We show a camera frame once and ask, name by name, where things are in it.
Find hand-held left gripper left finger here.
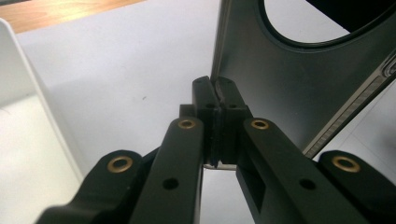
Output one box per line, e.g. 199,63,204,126
179,76,222,166

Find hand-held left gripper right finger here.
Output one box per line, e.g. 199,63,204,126
214,76,254,166

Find dark panel with round hole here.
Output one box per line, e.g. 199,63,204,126
203,0,396,172

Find white plastic storage bin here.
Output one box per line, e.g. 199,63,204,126
0,17,86,224

